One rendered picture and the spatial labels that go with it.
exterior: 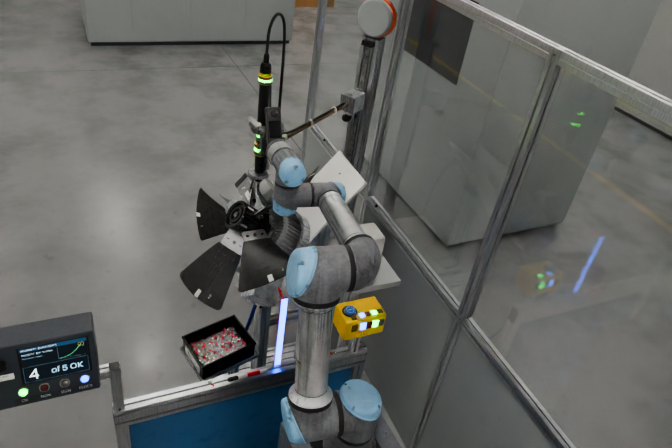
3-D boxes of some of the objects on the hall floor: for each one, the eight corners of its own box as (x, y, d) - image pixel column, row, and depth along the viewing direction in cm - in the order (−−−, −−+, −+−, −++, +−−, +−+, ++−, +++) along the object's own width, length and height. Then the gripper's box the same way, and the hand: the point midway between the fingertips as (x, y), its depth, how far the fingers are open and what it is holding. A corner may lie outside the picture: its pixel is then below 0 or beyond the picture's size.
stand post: (257, 389, 287) (268, 256, 237) (262, 404, 280) (274, 269, 231) (248, 392, 285) (258, 257, 236) (253, 406, 278) (264, 271, 229)
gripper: (257, 167, 167) (239, 135, 183) (296, 163, 172) (276, 132, 188) (259, 142, 163) (240, 111, 178) (299, 139, 168) (278, 109, 183)
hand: (260, 116), depth 181 cm, fingers open, 6 cm apart
